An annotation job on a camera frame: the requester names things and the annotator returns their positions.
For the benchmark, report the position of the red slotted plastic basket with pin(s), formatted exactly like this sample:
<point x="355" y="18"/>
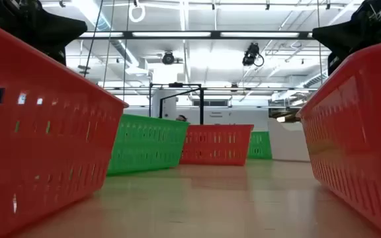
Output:
<point x="45" y="148"/>
<point x="359" y="132"/>
<point x="217" y="145"/>

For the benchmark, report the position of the white plastic basket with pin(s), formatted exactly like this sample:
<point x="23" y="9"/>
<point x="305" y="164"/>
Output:
<point x="288" y="142"/>

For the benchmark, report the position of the black beam with light strips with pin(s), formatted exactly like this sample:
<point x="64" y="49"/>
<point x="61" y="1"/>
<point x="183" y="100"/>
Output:
<point x="215" y="34"/>

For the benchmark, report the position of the round black ceiling fixture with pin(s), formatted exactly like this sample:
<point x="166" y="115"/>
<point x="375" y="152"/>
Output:
<point x="168" y="58"/>

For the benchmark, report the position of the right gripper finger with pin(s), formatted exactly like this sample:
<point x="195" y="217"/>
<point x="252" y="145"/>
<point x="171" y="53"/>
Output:
<point x="336" y="34"/>

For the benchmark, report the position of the wooden shelf with black frame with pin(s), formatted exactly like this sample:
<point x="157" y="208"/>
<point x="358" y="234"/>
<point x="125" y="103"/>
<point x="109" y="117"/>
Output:
<point x="201" y="105"/>

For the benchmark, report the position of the person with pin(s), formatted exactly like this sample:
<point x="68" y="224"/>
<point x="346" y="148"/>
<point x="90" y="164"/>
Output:
<point x="181" y="118"/>

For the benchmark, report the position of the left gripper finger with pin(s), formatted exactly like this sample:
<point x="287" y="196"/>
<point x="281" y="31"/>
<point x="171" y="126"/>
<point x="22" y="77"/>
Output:
<point x="69" y="29"/>

